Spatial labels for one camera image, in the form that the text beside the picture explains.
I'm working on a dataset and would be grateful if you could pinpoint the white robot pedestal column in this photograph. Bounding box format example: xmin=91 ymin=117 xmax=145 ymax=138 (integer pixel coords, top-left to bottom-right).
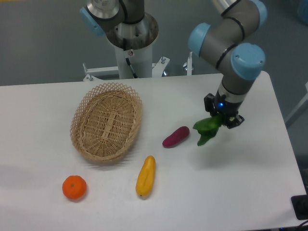
xmin=114 ymin=45 xmax=153 ymax=79

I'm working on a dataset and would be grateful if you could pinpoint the white table leg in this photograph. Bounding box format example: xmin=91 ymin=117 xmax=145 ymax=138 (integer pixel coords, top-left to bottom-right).
xmin=284 ymin=83 xmax=308 ymax=129

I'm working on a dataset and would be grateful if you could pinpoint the woven wicker basket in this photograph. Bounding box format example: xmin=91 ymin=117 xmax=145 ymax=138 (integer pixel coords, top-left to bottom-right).
xmin=70 ymin=82 xmax=142 ymax=163

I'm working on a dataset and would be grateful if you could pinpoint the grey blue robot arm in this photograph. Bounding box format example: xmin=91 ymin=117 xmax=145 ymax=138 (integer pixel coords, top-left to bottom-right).
xmin=80 ymin=0 xmax=267 ymax=128

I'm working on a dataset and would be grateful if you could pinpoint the black cable on pedestal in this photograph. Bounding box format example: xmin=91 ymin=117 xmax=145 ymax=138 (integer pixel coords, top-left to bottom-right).
xmin=122 ymin=38 xmax=139 ymax=79

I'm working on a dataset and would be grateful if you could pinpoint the black device at table edge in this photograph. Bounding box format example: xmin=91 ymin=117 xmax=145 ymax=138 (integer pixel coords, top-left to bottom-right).
xmin=291 ymin=194 xmax=308 ymax=220

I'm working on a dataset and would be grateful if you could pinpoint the green bok choy vegetable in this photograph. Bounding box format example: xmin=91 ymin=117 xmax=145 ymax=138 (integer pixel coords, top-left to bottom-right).
xmin=193 ymin=115 xmax=223 ymax=146

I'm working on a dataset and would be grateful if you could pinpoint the orange tangerine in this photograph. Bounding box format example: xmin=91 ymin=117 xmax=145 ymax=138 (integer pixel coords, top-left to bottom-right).
xmin=62 ymin=175 xmax=87 ymax=201

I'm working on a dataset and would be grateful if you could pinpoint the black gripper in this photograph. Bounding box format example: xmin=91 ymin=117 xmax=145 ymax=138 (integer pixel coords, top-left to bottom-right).
xmin=204 ymin=93 xmax=244 ymax=129

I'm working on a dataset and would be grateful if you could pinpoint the purple sweet potato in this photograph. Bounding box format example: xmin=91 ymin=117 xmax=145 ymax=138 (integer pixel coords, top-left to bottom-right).
xmin=162 ymin=126 xmax=190 ymax=148

